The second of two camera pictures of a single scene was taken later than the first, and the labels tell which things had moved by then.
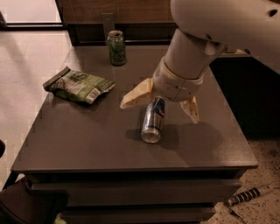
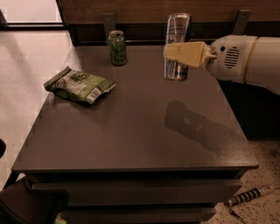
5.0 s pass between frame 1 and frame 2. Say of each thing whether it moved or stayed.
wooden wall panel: stayed
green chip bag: stayed
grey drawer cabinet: stayed
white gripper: moved
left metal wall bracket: stayed
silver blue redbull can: moved
